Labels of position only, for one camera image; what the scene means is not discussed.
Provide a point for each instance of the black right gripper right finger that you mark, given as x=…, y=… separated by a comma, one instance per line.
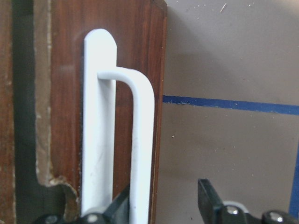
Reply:
x=209, y=202

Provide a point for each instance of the white drawer handle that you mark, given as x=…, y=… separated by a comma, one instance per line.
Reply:
x=100, y=76

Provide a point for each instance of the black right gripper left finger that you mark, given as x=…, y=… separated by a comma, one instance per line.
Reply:
x=118, y=211

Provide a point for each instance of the dark wooden drawer cabinet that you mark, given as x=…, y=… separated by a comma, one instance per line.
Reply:
x=16, y=112

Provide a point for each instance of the light wooden drawer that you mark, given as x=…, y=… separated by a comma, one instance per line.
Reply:
x=139, y=29

